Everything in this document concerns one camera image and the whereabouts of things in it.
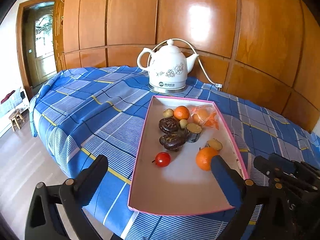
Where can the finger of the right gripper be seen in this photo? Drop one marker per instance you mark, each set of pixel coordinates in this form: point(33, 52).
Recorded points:
point(300, 170)
point(287, 181)

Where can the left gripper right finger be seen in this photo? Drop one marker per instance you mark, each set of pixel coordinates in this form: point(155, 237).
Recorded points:
point(274, 221)

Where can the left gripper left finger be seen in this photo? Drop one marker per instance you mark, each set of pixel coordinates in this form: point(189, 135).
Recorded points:
point(44, 221)

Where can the cut fruit half yellow flesh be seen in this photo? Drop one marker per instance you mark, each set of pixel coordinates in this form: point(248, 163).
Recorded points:
point(215, 144)

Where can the large orange mandarin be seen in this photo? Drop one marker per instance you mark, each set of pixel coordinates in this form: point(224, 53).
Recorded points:
point(204, 158)

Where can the orange plastic bag with fruit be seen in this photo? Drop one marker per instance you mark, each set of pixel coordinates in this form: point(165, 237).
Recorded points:
point(205, 116)

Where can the wrinkled brown passion fruit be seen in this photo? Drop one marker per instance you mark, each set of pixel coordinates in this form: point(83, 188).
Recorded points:
point(172, 141)

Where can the small orange mandarin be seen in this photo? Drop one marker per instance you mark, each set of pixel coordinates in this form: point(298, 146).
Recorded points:
point(181, 112)

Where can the red cherry tomato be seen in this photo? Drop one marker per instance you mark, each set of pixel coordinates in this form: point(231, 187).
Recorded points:
point(162, 159)

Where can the dark brown passion fruit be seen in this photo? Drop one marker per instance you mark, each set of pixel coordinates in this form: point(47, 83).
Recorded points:
point(169, 125)

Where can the small yellow-green longan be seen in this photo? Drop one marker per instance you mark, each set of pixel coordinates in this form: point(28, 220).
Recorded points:
point(168, 113)

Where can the pink shallow cardboard tray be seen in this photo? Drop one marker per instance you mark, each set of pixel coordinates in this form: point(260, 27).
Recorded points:
point(181, 188)

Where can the small wooden stool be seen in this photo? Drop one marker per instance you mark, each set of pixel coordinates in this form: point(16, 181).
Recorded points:
point(16, 119)

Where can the blue plaid tablecloth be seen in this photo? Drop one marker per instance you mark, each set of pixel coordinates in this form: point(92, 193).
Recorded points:
point(85, 112)

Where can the white ceramic electric kettle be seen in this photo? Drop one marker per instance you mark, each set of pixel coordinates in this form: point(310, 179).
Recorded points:
point(168, 68)

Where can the wooden glass door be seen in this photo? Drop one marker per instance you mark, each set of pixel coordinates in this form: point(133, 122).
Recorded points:
point(35, 38)

